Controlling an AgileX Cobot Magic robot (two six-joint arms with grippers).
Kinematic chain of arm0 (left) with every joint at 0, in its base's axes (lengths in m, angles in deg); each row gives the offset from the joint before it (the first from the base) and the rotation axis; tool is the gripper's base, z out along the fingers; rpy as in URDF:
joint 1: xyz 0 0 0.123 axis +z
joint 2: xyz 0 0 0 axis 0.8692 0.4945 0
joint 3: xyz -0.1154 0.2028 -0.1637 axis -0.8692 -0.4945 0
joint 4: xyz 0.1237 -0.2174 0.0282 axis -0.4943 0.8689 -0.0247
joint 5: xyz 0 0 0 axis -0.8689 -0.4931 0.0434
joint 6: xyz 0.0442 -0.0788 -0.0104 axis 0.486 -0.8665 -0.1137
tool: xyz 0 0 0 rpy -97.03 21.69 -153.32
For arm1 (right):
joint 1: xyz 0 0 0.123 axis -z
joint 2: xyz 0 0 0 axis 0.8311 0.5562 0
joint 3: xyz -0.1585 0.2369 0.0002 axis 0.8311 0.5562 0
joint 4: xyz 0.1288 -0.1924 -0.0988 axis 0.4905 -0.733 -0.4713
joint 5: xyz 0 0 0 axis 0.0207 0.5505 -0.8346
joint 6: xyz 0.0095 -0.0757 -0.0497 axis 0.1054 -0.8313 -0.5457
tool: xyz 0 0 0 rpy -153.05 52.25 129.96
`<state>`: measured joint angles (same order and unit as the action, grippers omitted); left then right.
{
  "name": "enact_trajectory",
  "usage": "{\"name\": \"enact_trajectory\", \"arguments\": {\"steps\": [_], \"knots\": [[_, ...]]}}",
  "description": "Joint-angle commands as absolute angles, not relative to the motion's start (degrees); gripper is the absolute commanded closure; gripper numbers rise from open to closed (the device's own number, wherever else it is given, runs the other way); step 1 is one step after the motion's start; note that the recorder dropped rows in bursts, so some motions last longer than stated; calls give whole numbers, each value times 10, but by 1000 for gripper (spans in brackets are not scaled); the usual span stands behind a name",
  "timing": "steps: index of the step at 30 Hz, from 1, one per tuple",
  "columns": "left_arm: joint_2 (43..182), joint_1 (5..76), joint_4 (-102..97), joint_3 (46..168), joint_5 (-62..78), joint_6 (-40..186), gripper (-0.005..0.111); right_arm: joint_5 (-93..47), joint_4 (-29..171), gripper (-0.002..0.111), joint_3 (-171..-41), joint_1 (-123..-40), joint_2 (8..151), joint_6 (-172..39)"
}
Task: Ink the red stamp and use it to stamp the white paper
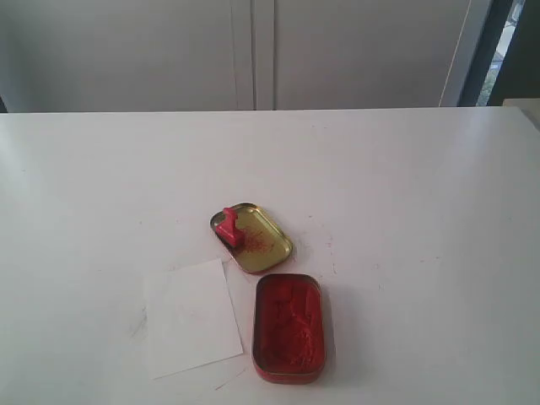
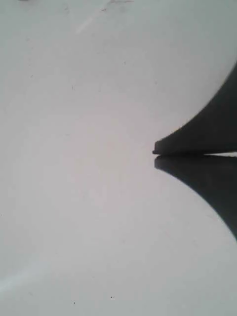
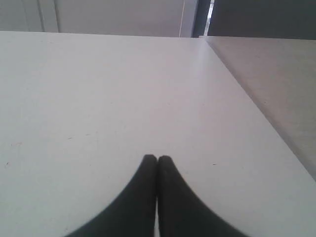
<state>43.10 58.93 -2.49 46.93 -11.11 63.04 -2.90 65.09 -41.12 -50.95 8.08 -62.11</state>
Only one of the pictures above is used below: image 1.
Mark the gold tin lid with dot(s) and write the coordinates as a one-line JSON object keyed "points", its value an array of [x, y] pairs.
{"points": [[265, 244]]}

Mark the red ink pad tin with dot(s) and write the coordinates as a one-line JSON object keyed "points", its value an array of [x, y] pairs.
{"points": [[288, 342]]}

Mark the red stamp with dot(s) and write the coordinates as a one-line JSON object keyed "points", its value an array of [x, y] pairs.
{"points": [[228, 231]]}

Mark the white paper sheet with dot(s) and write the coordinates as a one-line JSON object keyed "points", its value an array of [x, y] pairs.
{"points": [[190, 319]]}

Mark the white cabinet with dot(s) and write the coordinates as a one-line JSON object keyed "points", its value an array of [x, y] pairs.
{"points": [[59, 56]]}

